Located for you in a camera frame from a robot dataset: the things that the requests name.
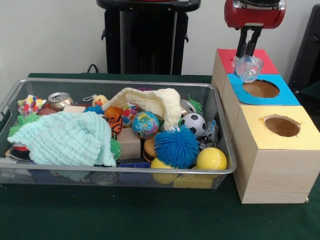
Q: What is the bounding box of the cream waffle cloth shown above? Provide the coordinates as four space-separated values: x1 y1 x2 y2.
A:
101 87 182 130

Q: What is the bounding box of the dark green tablecloth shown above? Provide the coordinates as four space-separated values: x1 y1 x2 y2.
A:
0 72 320 240

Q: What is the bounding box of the wooden box with three holes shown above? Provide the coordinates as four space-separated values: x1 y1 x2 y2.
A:
211 48 320 205

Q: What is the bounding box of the silver soda can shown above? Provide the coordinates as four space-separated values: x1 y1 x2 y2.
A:
46 91 74 112

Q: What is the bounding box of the globe print ball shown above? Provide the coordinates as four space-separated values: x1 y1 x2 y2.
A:
131 111 160 140

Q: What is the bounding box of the mint green waffle cloth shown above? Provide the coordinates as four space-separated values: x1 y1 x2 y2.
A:
7 111 118 168

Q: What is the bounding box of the black cable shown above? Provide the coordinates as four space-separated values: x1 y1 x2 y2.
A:
87 64 107 74

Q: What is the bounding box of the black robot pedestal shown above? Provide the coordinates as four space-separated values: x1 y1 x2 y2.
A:
96 0 202 75

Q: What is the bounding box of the orange tiger striped plush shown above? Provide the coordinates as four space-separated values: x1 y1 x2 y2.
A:
103 106 124 135

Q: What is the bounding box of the wire mesh bin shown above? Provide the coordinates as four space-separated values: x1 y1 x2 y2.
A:
0 77 237 189

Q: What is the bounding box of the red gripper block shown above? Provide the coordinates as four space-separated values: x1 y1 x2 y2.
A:
224 0 286 58

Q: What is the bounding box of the black and white soccer ball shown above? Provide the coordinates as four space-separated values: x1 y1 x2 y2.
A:
179 112 207 137

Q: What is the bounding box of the crushed clear plastic bottle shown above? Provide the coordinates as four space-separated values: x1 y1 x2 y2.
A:
234 55 264 84

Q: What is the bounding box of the large blue spiky ball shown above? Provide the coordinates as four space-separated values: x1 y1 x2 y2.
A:
153 124 200 170

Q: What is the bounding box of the yellow tennis ball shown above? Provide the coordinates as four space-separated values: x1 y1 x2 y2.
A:
196 146 228 171

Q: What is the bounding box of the yellow duck plush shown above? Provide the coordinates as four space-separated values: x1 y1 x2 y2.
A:
91 94 110 108

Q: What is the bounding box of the colourful polka dot pouch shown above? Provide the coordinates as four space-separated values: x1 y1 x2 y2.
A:
16 94 48 117

